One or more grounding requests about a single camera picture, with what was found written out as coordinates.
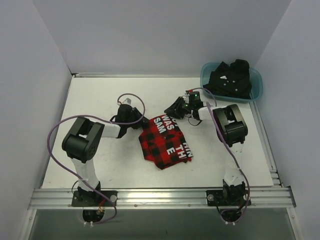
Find red black plaid shirt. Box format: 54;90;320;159
138;114;194;170

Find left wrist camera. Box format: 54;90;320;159
122;97;132;106

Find purple cable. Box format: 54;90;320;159
184;87;251;223
47;94;146;224

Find aluminium front rail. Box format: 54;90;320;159
28;186;296;210

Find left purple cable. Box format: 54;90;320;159
47;94;146;224

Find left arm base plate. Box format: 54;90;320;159
71;190;118;207

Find black button shirt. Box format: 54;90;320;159
203;59;252;99

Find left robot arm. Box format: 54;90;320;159
62;104;148;206

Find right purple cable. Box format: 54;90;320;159
184;87;251;223

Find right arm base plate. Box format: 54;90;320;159
206;189;248;207

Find teal plastic basin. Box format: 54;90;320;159
200;62;263;103

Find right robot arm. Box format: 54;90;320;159
164;91;248;205

